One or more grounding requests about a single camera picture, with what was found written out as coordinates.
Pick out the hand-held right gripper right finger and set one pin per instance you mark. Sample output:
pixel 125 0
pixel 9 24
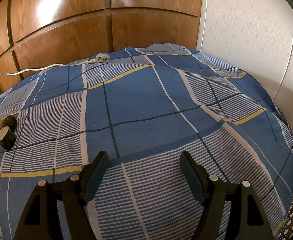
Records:
pixel 187 166

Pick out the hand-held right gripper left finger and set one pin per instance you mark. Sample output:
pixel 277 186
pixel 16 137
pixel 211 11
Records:
pixel 100 165

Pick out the blue plaid bedsheet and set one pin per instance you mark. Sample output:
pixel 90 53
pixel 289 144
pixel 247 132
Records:
pixel 146 105

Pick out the dark cut vegetable piece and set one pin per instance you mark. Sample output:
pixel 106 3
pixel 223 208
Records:
pixel 9 122
pixel 5 137

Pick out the wooden wardrobe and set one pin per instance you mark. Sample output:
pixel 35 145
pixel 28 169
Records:
pixel 74 30

